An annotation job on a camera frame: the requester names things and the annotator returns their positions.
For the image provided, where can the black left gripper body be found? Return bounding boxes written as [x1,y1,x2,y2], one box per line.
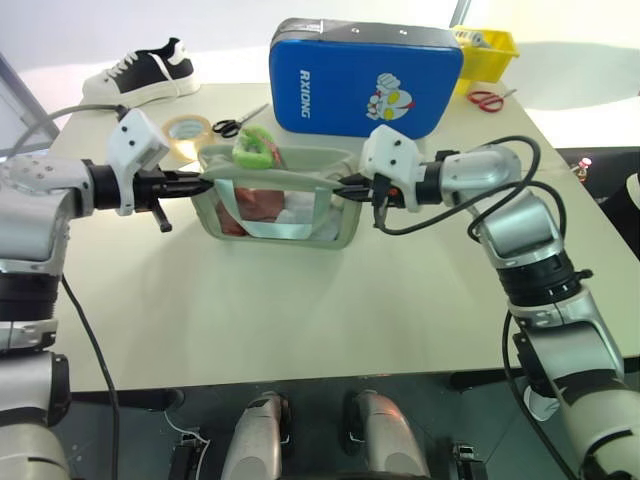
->
[131,168,174,235]

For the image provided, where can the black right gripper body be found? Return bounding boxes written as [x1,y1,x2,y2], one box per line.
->
[362,172,406,229]

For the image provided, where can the pink item inside pouch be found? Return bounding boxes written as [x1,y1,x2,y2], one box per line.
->
[219,185,281,236]

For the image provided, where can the clear packing tape roll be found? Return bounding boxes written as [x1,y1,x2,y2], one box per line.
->
[163,113,212,162]

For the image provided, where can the blue RXIONG hard case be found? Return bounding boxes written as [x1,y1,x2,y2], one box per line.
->
[267,16,466,142]

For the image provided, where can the black and white sneaker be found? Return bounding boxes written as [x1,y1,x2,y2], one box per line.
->
[80,36,202,109]

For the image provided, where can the yellow plastic bin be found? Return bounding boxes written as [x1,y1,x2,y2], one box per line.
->
[448,26,522,97]

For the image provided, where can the grey item in yellow bin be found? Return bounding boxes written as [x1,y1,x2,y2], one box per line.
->
[452,27,495,50]

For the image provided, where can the dark object beside table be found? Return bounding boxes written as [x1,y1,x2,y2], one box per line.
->
[597,168,640,261]

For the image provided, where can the silver rounded robot leg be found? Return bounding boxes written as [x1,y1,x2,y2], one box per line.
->
[341,388,432,480]
[221,391,292,480]

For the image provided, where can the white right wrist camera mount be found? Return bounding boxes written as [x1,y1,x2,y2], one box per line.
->
[360,124,427,213]

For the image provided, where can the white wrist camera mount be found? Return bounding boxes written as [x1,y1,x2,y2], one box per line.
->
[106,108,172,217]
[360,124,427,213]

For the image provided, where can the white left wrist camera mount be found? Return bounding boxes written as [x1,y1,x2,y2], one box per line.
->
[106,108,172,217]

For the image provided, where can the black handled scissors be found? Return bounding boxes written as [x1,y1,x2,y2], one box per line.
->
[210,102,272,140]

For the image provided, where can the green plush keychain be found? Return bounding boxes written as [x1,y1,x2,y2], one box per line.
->
[231,126,277,172]

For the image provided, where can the grey left wrist cable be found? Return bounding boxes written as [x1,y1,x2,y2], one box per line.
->
[0,102,127,162]

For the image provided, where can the red handled scissors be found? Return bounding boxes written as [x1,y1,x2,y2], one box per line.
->
[466,88,519,115]

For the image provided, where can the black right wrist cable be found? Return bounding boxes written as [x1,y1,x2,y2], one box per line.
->
[371,135,569,237]

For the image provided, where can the grey metal frame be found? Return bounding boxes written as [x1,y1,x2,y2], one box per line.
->
[0,49,62,156]

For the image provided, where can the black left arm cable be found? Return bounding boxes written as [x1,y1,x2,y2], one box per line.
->
[59,273,123,480]

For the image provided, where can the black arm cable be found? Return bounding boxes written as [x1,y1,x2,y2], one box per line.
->
[501,308,581,480]
[59,273,123,480]

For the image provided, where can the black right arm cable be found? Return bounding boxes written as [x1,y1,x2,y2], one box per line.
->
[501,308,581,480]

